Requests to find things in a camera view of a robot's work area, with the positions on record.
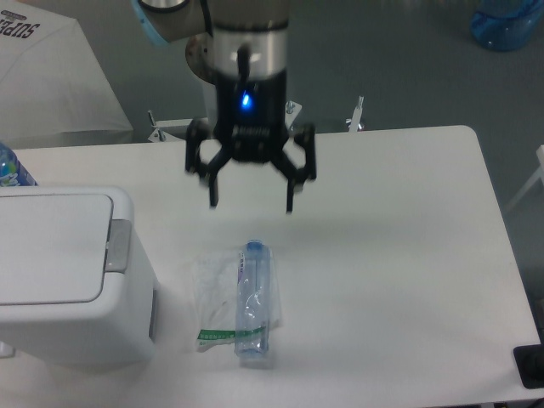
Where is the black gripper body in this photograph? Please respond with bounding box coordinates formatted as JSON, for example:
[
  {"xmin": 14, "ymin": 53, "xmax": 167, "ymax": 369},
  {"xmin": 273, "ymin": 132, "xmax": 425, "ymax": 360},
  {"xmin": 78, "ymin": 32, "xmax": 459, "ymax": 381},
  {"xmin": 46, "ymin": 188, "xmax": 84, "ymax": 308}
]
[{"xmin": 213, "ymin": 71, "xmax": 287, "ymax": 163}]

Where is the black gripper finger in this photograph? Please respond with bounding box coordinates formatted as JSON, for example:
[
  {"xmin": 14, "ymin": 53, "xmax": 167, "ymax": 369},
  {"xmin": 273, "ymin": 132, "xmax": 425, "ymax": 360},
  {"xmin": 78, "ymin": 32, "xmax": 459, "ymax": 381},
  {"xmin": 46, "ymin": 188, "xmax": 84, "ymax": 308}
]
[
  {"xmin": 184, "ymin": 119, "xmax": 232, "ymax": 208},
  {"xmin": 274, "ymin": 122, "xmax": 318, "ymax": 214}
]

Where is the white push-lid trash can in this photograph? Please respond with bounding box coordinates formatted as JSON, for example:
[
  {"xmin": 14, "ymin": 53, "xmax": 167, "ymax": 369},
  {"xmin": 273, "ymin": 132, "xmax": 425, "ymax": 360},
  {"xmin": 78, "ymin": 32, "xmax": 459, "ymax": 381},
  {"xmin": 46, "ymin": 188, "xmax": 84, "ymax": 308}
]
[{"xmin": 1, "ymin": 186, "xmax": 159, "ymax": 365}]

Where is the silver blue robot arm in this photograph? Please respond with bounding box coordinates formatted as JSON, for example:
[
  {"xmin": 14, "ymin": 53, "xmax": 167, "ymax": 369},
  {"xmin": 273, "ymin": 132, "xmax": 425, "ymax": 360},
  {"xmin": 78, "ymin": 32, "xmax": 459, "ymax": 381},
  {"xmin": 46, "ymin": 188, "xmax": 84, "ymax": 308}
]
[{"xmin": 132, "ymin": 1, "xmax": 317, "ymax": 213}]

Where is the clear plastic bag green stripe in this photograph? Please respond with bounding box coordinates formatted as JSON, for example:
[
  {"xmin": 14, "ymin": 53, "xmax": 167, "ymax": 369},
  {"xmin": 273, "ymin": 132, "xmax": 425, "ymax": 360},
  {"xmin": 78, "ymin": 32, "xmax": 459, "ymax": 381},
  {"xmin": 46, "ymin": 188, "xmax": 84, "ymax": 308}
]
[{"xmin": 193, "ymin": 247, "xmax": 281, "ymax": 352}]

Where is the white printed cloth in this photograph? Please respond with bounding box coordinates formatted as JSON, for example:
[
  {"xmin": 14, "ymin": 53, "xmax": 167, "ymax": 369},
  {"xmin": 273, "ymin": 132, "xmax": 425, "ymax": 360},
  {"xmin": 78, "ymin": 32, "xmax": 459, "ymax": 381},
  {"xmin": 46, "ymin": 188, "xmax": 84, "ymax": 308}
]
[{"xmin": 1, "ymin": 1, "xmax": 133, "ymax": 145}]

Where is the clear empty plastic bottle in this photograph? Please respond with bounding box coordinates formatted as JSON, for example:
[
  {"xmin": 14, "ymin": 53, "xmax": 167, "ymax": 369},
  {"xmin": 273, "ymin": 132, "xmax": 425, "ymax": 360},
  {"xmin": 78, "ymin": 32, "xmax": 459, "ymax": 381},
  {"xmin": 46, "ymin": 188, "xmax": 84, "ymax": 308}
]
[{"xmin": 235, "ymin": 240, "xmax": 271, "ymax": 369}]

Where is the blue labelled water bottle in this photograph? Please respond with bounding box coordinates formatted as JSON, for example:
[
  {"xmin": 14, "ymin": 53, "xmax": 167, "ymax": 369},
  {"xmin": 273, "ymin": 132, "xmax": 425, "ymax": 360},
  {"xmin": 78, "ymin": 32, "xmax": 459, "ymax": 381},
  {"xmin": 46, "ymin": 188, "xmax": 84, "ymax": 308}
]
[{"xmin": 1, "ymin": 143, "xmax": 38, "ymax": 187}]

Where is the large blue water jug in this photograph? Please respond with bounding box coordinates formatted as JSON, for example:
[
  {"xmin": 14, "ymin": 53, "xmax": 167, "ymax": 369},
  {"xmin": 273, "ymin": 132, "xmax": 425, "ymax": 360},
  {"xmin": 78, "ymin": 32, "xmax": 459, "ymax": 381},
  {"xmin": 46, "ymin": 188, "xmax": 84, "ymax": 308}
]
[{"xmin": 469, "ymin": 1, "xmax": 543, "ymax": 52}]

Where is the black device at table edge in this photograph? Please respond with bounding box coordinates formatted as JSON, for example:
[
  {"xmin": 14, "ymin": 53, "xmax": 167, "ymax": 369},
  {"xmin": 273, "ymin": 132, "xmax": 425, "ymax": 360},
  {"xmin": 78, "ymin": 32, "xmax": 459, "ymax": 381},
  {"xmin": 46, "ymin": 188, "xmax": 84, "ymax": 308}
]
[{"xmin": 513, "ymin": 344, "xmax": 543, "ymax": 389}]

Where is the white frame at right edge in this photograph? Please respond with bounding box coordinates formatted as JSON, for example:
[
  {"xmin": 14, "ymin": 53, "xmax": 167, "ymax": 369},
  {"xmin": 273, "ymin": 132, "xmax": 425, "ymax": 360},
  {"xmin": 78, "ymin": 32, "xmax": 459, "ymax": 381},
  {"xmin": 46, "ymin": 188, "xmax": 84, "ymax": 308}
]
[{"xmin": 505, "ymin": 145, "xmax": 543, "ymax": 213}]

